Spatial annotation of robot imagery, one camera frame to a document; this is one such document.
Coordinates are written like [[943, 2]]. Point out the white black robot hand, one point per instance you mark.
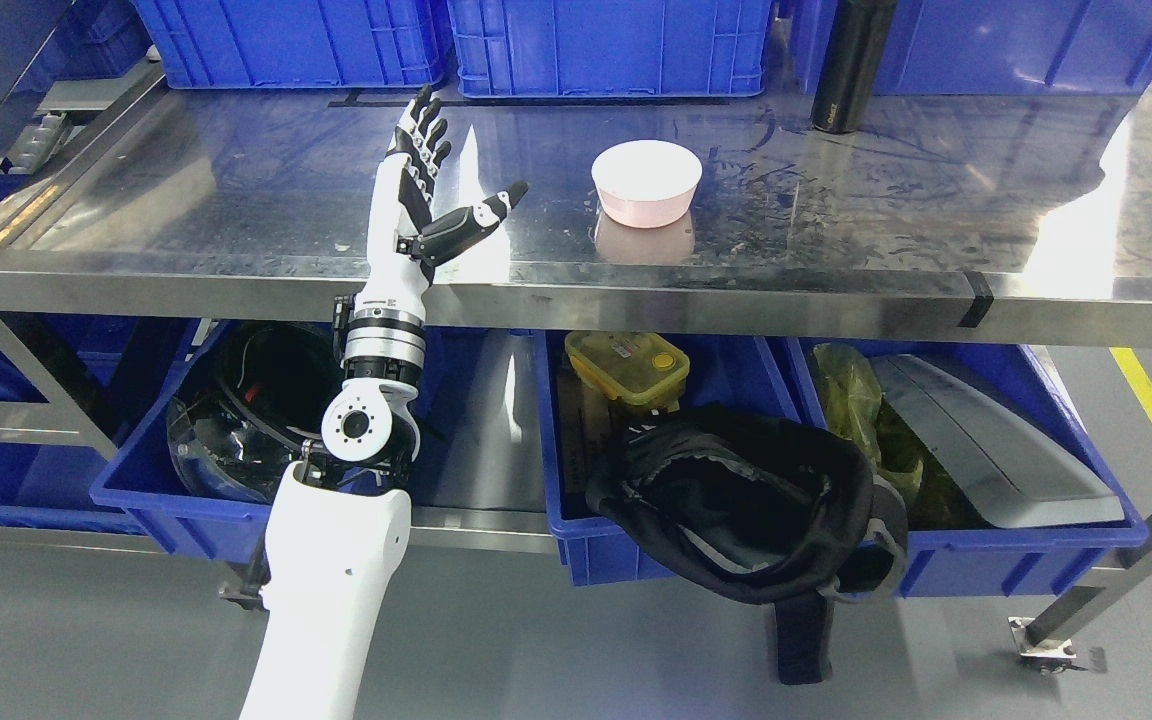
[[405, 243]]

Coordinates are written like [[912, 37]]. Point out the pink ikea bowl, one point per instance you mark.
[[646, 184]]

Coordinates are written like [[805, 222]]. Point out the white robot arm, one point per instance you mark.
[[331, 554]]

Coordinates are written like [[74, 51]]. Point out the blue crate top middle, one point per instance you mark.
[[581, 50]]

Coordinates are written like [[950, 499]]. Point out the blue crate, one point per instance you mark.
[[299, 44], [581, 50], [1017, 48]]

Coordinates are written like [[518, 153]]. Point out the steel shelf rack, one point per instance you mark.
[[998, 220]]

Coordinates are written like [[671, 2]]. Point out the blue bin lower middle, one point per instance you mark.
[[749, 374]]

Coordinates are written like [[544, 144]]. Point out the blue bin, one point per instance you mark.
[[130, 357], [952, 550], [143, 481], [749, 374]]

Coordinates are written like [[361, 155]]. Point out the black helmet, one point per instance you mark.
[[253, 399]]

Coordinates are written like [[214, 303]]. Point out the yellow lunch box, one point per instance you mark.
[[643, 372]]

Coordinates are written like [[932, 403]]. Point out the blue crate top left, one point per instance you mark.
[[299, 44]]

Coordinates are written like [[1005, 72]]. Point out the blue bin lower left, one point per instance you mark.
[[143, 481]]

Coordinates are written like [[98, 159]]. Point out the blue bin far left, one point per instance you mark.
[[130, 357]]

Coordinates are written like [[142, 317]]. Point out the black bag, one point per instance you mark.
[[761, 510]]

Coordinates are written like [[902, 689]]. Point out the green plastic bag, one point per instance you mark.
[[851, 398]]

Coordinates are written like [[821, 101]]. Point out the black thermos bottle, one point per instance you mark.
[[853, 56]]

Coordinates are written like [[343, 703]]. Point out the blue crate top right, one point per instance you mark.
[[1017, 48]]

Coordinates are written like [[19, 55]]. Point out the grey plastic panel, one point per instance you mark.
[[1013, 474]]

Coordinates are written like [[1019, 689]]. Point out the blue bin lower right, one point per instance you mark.
[[952, 550]]

